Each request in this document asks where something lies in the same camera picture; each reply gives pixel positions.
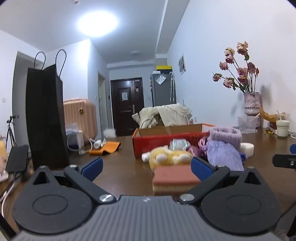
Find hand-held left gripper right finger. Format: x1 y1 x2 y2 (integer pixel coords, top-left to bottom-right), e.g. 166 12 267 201
178 156 264 205

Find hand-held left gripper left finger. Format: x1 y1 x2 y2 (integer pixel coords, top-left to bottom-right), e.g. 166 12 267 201
30 158 117 205

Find pink and yellow sponge block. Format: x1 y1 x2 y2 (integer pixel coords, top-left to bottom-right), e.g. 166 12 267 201
153 166 201 196

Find yellow plush toy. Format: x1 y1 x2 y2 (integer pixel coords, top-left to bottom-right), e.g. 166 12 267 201
142 146 193 173

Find purple fuzzy headband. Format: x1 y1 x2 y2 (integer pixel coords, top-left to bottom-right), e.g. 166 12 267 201
207 126 243 149

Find red cardboard box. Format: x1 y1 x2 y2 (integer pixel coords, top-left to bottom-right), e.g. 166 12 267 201
132 123 215 159

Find purple satin bow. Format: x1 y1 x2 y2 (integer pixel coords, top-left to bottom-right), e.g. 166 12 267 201
187 136 210 160

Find white cup with straw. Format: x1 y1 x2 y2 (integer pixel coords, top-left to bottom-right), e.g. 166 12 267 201
276 111 290 138

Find small white handheld device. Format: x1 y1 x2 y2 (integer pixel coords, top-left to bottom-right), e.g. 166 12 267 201
89 138 107 149

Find orange pouch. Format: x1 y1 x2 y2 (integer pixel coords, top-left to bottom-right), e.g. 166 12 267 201
88 142 121 156

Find lavender crinkled cloth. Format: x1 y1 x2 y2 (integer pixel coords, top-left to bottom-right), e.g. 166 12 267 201
206 141 244 171

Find small red carton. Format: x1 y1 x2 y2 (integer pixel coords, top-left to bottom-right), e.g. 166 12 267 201
266 120 278 135

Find iridescent plastic packet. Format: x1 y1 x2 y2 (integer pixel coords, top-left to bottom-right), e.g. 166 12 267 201
169 138 190 151

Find white box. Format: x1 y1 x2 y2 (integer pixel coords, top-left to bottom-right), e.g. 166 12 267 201
66 130 85 151

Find white round sponge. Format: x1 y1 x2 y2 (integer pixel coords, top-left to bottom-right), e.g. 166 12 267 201
240 142 254 156

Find white fluffy ball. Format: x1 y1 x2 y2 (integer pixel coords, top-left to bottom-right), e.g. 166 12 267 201
103 128 117 139

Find orange comb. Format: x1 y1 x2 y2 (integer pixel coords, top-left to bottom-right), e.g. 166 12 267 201
258 106 277 121

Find pink suitcase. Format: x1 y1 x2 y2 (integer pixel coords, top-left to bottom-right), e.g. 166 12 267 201
63 99 98 145

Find clear plastic cup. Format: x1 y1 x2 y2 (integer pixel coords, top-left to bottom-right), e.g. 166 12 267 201
236 115 258 133

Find pink glass vase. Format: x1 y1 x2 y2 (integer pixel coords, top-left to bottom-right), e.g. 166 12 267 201
243 92 261 128

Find beige jacket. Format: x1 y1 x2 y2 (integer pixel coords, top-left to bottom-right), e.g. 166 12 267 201
132 103 193 129

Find light wooden door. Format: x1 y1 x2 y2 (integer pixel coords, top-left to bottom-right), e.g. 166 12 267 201
98 72 109 137

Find dark brown entrance door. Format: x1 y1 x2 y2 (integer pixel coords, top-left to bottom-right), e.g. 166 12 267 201
110 77 145 137

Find black paper bag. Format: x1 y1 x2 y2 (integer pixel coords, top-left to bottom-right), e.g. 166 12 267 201
25 49 70 171

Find grey refrigerator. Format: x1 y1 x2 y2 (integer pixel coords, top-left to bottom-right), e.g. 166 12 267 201
150 72 176 107

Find white folded umbrella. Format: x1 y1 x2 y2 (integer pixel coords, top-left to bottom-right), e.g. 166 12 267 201
169 71 175 102

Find black tripod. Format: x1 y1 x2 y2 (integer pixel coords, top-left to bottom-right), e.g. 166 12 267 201
6 115 19 147

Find dried pink roses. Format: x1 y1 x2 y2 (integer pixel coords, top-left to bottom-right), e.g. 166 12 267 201
212 41 260 93

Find round ceiling light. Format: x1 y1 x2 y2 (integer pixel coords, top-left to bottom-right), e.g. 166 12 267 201
77 10 118 37

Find white charging cable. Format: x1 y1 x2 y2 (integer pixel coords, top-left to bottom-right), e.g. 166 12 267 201
67 133 91 155

